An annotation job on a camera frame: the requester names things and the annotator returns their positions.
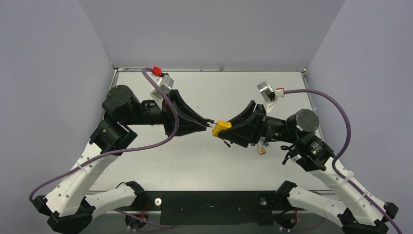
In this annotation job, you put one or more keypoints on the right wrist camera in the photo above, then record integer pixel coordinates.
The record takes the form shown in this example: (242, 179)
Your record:
(271, 96)

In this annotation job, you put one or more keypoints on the yellow padlock with keys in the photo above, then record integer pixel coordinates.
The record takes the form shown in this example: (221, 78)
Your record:
(218, 126)

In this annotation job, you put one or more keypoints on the small brass padlock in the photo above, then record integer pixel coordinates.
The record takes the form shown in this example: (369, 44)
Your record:
(261, 149)

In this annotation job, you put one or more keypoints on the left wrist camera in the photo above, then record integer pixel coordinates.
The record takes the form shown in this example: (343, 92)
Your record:
(163, 81)

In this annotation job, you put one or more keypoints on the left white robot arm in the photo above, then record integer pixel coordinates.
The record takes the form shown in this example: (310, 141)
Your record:
(69, 207)

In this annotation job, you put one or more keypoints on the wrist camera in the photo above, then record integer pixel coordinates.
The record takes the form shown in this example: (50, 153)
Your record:
(271, 96)
(163, 81)

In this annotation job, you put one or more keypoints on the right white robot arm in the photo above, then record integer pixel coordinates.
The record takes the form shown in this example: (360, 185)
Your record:
(355, 210)

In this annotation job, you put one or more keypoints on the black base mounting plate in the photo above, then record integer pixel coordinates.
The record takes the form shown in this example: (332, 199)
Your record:
(211, 207)

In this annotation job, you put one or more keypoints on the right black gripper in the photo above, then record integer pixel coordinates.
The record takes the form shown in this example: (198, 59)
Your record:
(258, 124)

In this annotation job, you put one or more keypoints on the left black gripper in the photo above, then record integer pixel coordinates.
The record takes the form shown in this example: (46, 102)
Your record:
(188, 126)

